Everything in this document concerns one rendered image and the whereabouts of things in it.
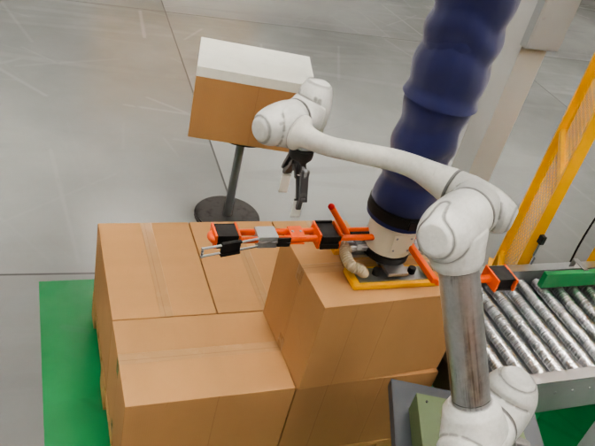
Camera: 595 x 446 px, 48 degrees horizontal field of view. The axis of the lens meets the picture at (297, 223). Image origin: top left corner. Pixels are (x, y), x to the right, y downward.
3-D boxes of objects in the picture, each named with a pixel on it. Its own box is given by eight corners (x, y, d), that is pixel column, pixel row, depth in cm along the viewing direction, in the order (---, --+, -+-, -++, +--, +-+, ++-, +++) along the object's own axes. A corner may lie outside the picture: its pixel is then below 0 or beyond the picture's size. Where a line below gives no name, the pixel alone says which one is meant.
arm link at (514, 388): (525, 427, 201) (557, 377, 189) (502, 464, 187) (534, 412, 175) (477, 396, 207) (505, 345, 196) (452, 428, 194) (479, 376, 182)
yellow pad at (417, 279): (426, 267, 247) (430, 257, 244) (438, 286, 239) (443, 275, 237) (342, 271, 234) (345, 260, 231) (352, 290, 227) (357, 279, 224)
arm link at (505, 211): (471, 160, 176) (448, 174, 166) (534, 193, 169) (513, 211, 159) (453, 202, 183) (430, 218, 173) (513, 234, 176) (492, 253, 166)
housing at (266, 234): (271, 235, 225) (274, 225, 222) (276, 249, 220) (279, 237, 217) (251, 236, 222) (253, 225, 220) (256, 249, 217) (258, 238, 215)
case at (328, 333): (390, 298, 293) (420, 225, 270) (437, 367, 264) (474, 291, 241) (262, 312, 268) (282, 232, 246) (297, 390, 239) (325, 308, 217)
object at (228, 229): (234, 234, 220) (235, 221, 218) (239, 248, 215) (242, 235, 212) (208, 234, 217) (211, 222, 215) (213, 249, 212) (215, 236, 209)
